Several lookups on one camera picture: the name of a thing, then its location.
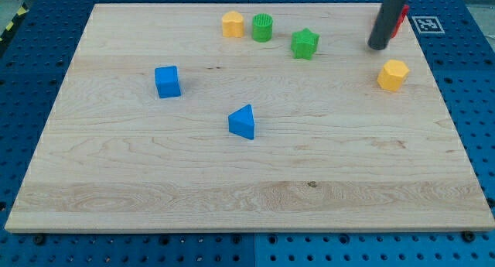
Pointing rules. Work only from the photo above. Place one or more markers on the blue triangle block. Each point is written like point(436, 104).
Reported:
point(241, 122)

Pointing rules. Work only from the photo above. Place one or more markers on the green star block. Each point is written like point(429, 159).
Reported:
point(304, 43)

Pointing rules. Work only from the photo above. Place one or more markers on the light wooden board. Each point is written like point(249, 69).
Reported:
point(332, 150)

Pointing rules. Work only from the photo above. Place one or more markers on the blue cube block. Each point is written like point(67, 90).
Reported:
point(167, 82)

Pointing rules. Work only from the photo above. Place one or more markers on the green cylinder block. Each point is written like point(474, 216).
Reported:
point(262, 27)

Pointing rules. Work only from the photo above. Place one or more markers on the yellow heart block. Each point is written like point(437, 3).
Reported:
point(232, 24)

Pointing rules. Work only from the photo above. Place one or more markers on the yellow hexagon block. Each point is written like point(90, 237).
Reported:
point(393, 74)

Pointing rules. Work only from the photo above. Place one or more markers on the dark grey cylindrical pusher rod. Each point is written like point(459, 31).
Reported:
point(385, 23)

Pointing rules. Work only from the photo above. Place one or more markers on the red block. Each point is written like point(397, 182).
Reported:
point(400, 20)

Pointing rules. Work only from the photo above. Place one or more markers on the black white fiducial marker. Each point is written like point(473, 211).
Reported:
point(426, 24)

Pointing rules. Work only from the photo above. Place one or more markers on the yellow black hazard tape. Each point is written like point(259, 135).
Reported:
point(15, 23)

